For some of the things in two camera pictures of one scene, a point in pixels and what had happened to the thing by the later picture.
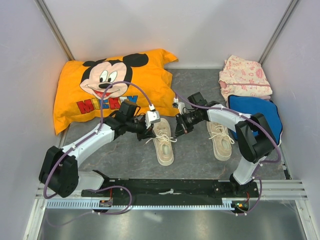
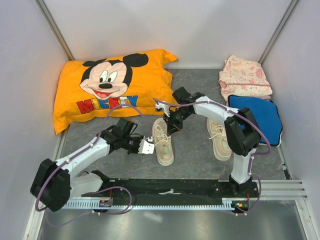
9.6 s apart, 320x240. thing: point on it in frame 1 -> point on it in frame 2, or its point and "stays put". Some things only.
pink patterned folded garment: [240, 77] stays put
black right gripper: [180, 119] -> [172, 126]
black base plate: [171, 190] stays put
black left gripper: [149, 133] -> [136, 151]
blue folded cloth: [250, 105] stays put
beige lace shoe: [162, 142] stays put
